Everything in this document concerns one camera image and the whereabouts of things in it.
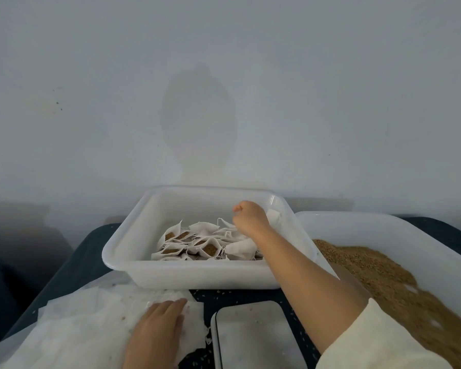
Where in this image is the person's right hand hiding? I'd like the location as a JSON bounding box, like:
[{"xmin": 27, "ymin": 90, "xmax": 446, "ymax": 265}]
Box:
[{"xmin": 231, "ymin": 199, "xmax": 273, "ymax": 241}]

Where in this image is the person's left hand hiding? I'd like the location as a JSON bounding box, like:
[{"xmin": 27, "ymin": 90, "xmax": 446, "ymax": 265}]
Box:
[{"xmin": 121, "ymin": 297, "xmax": 188, "ymax": 369}]

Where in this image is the pile of white bags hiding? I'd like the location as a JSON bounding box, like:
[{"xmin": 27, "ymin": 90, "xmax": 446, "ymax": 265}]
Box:
[{"xmin": 0, "ymin": 271, "xmax": 210, "ymax": 369}]

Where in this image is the white plastic tub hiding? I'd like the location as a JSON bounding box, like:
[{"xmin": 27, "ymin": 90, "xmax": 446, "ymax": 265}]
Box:
[{"xmin": 101, "ymin": 186, "xmax": 339, "ymax": 291}]

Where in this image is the brown grain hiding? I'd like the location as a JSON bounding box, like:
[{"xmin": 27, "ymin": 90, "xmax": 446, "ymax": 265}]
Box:
[{"xmin": 313, "ymin": 239, "xmax": 461, "ymax": 369}]

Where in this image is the white tray of grain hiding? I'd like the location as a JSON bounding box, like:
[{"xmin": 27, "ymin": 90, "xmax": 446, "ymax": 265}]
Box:
[{"xmin": 294, "ymin": 211, "xmax": 461, "ymax": 320}]

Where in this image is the white digital kitchen scale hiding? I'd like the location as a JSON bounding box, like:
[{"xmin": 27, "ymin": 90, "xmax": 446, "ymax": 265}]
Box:
[{"xmin": 209, "ymin": 300, "xmax": 310, "ymax": 369}]

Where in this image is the dark blue tablecloth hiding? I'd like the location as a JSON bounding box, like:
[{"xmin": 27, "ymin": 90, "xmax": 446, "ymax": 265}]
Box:
[
  {"xmin": 0, "ymin": 253, "xmax": 39, "ymax": 351},
  {"xmin": 0, "ymin": 217, "xmax": 461, "ymax": 369}
]

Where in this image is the white sleeve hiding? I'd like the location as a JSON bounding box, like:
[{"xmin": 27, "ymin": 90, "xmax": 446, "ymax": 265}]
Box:
[{"xmin": 317, "ymin": 297, "xmax": 454, "ymax": 369}]

